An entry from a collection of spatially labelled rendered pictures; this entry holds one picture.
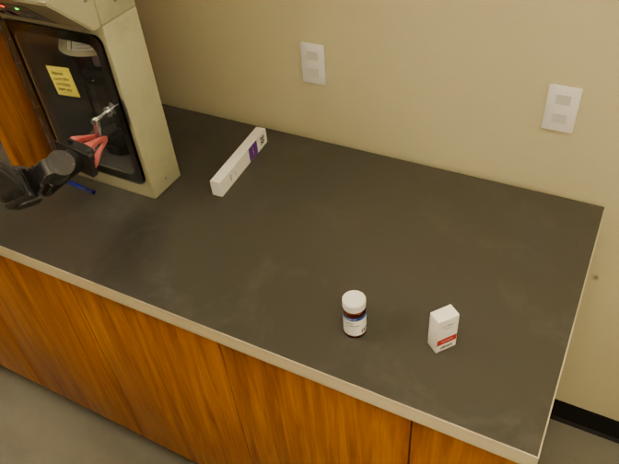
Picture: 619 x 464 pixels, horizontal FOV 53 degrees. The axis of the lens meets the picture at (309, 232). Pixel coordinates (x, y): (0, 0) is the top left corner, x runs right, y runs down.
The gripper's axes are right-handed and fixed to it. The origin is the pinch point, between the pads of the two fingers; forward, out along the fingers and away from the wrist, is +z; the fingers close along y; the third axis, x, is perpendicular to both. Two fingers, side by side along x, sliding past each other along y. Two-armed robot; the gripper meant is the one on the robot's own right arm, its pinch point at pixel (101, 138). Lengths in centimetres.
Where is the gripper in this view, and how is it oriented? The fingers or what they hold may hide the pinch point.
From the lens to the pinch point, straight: 156.9
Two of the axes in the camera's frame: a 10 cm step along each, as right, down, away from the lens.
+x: -0.6, 6.8, 7.3
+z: 4.6, -6.3, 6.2
